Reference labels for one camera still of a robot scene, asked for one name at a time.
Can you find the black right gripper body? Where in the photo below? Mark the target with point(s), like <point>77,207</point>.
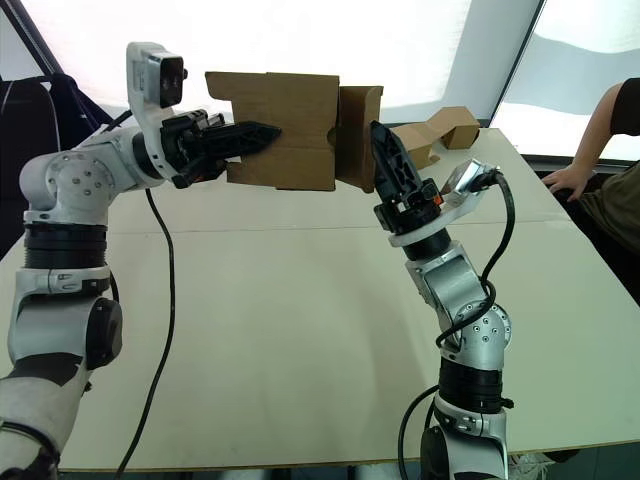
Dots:
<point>410,212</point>

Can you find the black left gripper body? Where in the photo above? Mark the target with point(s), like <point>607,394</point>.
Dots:
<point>177,145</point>

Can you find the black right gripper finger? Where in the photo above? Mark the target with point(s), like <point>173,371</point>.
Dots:
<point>395,165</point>

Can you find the small brown cardboard box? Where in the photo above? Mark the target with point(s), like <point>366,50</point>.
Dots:
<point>295,125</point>

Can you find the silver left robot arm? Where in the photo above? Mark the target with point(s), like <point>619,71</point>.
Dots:
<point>65,185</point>

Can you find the bystander's bare forearm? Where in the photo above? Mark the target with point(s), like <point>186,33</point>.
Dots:
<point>597,130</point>

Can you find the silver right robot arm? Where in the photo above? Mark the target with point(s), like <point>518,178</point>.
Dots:
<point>450,290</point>

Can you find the flattened brown cardboard box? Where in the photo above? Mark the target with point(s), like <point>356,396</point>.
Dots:
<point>412,145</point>

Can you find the folded brown cardboard box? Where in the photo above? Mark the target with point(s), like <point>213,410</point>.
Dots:
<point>457,127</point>

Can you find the bystander's bare hand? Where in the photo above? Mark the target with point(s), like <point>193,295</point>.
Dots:
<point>572,179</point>

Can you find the black chair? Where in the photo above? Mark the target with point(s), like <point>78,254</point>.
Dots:
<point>30,115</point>

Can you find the dark slanted tent pole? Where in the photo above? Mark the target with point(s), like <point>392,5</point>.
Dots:
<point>35,37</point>

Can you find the bystander's dark clothed body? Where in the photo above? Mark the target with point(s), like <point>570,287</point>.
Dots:
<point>620,210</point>

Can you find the white sneaker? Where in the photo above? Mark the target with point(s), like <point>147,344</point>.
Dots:
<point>532,465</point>

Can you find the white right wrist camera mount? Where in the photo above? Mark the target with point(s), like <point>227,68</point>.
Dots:
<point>465,210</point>

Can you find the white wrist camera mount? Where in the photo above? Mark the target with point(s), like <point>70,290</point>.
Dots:
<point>465,210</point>
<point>145,75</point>

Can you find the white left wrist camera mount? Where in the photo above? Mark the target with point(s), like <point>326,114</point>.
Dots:
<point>145,75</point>

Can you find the dark slanted window frame bar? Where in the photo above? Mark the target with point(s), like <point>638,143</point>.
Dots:
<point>517,62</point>

